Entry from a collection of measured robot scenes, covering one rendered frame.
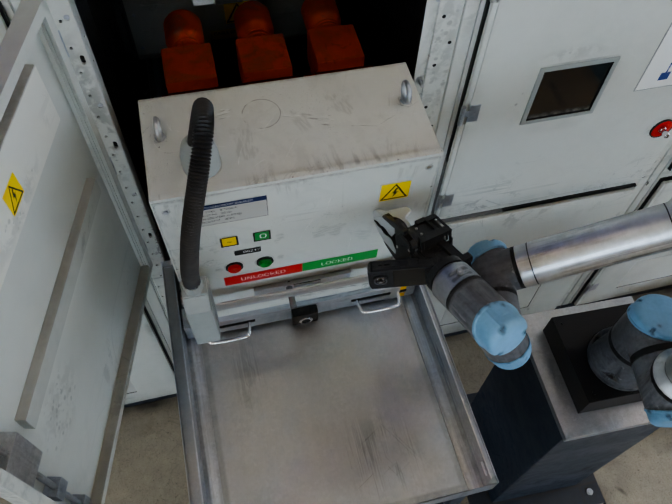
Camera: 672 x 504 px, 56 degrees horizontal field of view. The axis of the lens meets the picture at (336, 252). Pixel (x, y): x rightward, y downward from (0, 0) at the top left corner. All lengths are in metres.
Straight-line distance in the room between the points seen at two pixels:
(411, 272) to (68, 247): 0.59
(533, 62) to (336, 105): 0.44
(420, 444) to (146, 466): 1.15
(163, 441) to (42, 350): 1.26
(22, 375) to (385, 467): 0.73
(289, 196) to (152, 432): 1.41
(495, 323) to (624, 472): 1.56
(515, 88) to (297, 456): 0.89
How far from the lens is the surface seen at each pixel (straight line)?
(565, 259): 1.09
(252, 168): 1.05
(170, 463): 2.28
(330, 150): 1.07
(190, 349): 1.48
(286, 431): 1.39
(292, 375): 1.43
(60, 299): 1.12
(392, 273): 1.04
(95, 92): 1.18
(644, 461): 2.49
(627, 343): 1.44
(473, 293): 0.98
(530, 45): 1.33
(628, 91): 1.58
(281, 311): 1.43
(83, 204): 1.22
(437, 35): 1.24
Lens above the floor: 2.15
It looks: 57 degrees down
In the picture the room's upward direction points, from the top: 3 degrees clockwise
